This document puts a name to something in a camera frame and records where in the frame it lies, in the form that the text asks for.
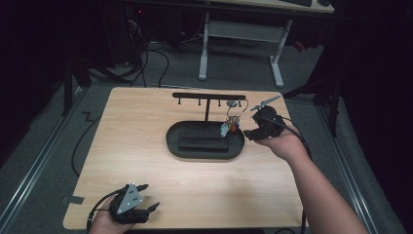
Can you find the person's left hand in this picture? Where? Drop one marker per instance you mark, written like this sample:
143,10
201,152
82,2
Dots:
105,221

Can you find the metal floor rail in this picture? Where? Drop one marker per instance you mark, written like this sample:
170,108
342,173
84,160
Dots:
29,175
344,169

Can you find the person's right hand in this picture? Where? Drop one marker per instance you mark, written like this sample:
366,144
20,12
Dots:
282,144

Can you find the key bunch with coloured tags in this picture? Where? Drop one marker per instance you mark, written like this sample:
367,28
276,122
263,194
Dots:
224,129

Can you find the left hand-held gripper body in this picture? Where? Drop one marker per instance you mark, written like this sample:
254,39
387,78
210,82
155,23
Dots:
129,200

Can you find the black tape patch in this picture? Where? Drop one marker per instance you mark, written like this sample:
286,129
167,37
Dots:
73,199

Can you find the black metal stand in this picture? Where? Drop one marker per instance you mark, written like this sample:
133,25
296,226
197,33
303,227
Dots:
331,97
68,87

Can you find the black key stand with tray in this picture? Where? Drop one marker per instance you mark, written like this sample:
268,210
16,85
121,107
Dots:
175,143

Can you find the black keyboard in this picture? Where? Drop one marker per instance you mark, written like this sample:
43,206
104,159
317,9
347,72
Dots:
297,2

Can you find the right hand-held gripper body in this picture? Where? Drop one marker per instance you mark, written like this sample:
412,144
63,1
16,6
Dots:
269,125

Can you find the white-framed desk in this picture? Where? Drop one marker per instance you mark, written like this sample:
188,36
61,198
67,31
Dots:
242,31

